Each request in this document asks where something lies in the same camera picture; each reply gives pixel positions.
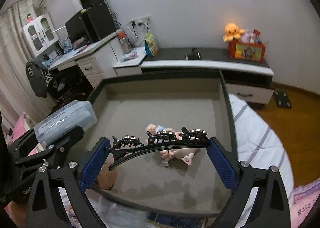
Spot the pink pig doll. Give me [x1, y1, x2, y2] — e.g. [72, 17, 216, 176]
[160, 131, 200, 167]

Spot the clear bottle with orange cap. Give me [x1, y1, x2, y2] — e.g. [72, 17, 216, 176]
[117, 30, 132, 55]

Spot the dark patterned garment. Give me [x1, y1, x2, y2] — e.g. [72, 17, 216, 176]
[25, 59, 60, 99]

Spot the blue white package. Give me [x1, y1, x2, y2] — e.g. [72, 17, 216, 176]
[59, 38, 73, 53]

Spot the black computer tower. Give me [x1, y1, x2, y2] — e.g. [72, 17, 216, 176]
[81, 5, 117, 43]

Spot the long black hair clip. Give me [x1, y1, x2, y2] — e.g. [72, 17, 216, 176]
[104, 139, 211, 171]

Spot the white side cabinet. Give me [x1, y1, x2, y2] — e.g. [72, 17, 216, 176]
[113, 48, 148, 78]

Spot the purple plush toy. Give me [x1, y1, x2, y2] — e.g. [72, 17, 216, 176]
[241, 29, 253, 43]

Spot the small baby doll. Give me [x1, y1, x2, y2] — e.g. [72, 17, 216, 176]
[146, 124, 166, 135]

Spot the yellow blue snack bag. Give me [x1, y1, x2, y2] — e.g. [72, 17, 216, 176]
[144, 33, 160, 57]

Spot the black bathroom scale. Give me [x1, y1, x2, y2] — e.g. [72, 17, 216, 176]
[273, 89, 292, 109]

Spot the black office chair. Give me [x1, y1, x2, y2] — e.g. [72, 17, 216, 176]
[47, 68, 88, 105]

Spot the printed booklet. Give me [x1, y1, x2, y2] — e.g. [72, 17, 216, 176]
[119, 51, 140, 62]

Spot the pink box with dark rim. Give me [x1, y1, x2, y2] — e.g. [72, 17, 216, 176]
[86, 70, 237, 218]

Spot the low cabinet with dark top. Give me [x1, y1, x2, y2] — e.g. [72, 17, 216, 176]
[140, 48, 275, 106]

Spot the white glass-door cabinet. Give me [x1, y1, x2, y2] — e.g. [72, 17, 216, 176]
[22, 14, 60, 57]

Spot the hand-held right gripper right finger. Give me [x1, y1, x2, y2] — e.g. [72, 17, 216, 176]
[207, 137, 292, 228]

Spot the white wall outlet strip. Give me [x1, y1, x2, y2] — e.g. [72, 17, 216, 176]
[129, 14, 152, 27]

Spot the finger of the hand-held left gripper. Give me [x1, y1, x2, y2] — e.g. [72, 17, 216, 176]
[15, 126, 85, 167]
[7, 128, 38, 159]

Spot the clear plastic case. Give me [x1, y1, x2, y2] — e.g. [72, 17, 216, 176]
[34, 100, 97, 145]

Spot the pink blanket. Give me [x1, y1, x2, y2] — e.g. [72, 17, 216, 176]
[0, 112, 38, 159]

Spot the brown round toy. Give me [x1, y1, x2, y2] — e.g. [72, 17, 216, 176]
[96, 161, 118, 190]

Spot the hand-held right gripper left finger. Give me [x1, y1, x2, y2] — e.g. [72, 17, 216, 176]
[26, 137, 111, 228]

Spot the pink printed pillow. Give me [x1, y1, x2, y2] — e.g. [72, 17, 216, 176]
[291, 177, 320, 221]

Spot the red storage box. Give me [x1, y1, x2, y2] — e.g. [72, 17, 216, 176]
[228, 40, 267, 63]

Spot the black dumbbell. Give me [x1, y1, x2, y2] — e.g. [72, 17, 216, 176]
[185, 48, 201, 60]

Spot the white desk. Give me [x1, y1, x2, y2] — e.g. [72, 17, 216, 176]
[46, 35, 118, 90]

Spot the black computer monitor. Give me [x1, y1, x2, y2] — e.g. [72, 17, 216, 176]
[64, 13, 92, 44]

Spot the orange octopus plush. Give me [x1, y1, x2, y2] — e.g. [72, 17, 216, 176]
[223, 23, 246, 43]

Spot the beige curtain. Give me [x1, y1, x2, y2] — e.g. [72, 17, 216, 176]
[0, 0, 58, 128]

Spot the small black claw clip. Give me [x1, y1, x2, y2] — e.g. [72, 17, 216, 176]
[146, 129, 178, 145]
[112, 135, 145, 149]
[181, 126, 209, 141]

